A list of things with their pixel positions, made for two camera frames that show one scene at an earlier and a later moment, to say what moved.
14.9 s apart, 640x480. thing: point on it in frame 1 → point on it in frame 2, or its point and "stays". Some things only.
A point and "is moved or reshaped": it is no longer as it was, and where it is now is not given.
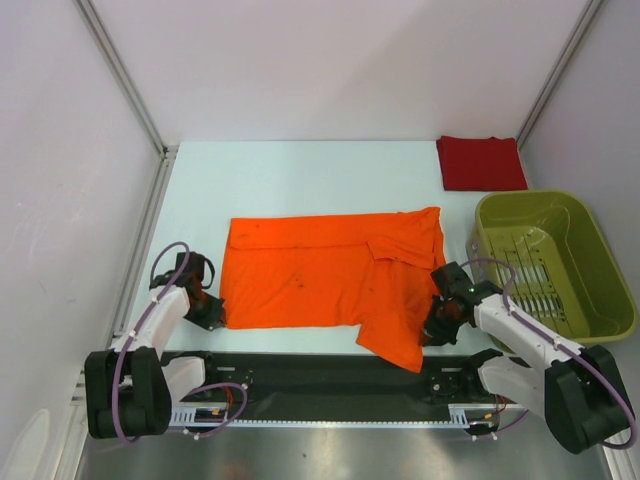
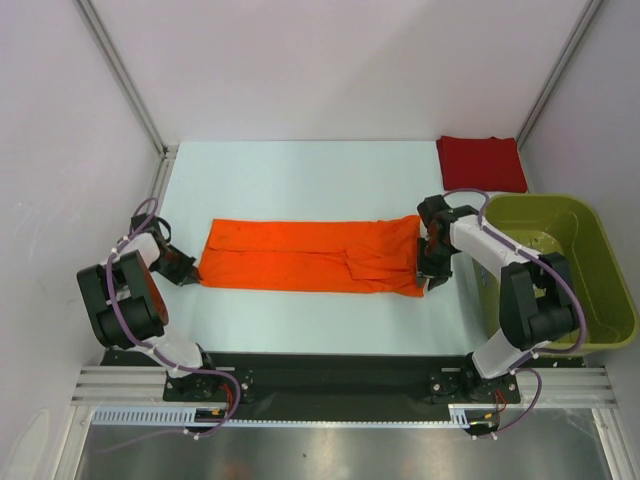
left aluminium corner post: [160, 177] stays
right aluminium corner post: [552, 81] stays
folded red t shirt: [480, 164] stays
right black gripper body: [437, 325] → [435, 258]
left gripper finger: [216, 321] → [190, 278]
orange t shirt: [373, 270] is moved or reshaped
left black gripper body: [201, 311] → [173, 264]
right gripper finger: [439, 337] → [436, 281]
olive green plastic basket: [570, 274] stays
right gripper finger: [431, 331] → [424, 252]
